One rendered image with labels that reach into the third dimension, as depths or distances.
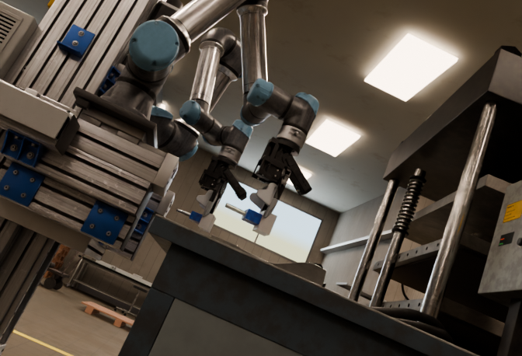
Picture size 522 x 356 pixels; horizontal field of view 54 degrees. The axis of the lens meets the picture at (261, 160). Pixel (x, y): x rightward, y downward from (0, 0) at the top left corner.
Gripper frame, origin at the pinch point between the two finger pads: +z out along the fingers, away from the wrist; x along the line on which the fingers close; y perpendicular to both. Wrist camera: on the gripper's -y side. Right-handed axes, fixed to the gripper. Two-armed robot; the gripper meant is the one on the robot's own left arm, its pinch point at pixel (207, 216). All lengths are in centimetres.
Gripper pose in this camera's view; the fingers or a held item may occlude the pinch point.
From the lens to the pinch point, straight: 172.6
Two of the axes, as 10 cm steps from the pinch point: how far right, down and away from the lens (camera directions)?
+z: -3.9, 8.7, -3.0
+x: -0.2, -3.3, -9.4
